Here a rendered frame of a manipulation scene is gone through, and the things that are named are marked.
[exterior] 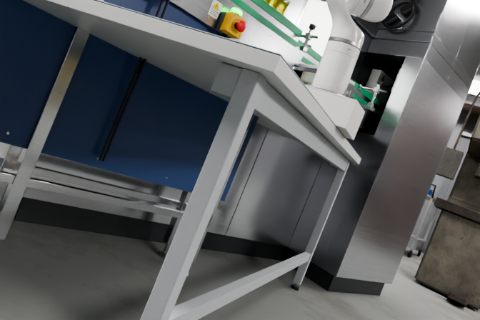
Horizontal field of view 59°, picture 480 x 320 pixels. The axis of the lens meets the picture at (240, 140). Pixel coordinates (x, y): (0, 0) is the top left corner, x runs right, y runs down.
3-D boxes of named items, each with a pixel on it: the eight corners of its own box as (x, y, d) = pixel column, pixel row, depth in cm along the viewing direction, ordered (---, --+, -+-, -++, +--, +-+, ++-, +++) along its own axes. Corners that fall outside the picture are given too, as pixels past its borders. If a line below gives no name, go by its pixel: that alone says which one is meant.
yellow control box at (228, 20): (228, 39, 156) (235, 21, 156) (240, 41, 150) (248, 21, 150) (213, 30, 151) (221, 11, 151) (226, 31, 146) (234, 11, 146)
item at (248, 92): (299, 289, 217) (351, 161, 218) (116, 430, 78) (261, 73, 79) (283, 281, 221) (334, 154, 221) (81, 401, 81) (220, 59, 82)
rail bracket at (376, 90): (350, 116, 236) (365, 79, 236) (376, 123, 223) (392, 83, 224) (346, 113, 232) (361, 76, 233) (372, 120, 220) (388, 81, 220)
